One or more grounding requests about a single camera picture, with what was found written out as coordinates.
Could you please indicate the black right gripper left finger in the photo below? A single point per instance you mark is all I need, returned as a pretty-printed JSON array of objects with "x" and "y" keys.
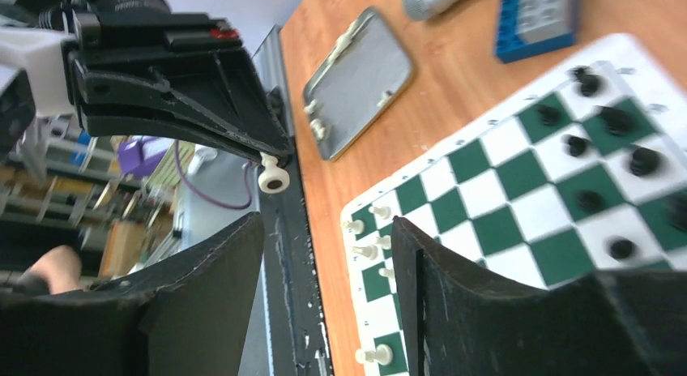
[{"x": 185, "y": 315}]

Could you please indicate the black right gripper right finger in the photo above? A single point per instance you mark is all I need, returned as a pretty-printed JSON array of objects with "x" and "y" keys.
[{"x": 462, "y": 319}]

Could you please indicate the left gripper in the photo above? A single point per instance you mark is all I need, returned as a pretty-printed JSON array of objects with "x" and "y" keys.
[{"x": 180, "y": 76}]

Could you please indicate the white bishop piece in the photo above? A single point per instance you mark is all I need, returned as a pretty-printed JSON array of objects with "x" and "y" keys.
[{"x": 273, "y": 179}]

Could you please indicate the green white chess board mat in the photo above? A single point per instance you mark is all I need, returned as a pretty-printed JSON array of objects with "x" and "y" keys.
[{"x": 582, "y": 170}]

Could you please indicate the person hand in background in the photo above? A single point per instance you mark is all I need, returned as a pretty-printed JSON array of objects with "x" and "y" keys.
[{"x": 60, "y": 268}]

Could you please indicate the silver tin lid tray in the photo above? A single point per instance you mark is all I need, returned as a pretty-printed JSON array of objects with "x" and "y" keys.
[{"x": 367, "y": 68}]

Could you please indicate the grey and blue brick stack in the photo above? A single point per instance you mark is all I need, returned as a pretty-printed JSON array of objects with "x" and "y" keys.
[{"x": 527, "y": 28}]

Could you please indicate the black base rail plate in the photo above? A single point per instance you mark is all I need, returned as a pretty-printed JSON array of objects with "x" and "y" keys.
[{"x": 297, "y": 327}]

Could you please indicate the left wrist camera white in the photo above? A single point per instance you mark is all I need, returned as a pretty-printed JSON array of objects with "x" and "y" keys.
[{"x": 39, "y": 53}]

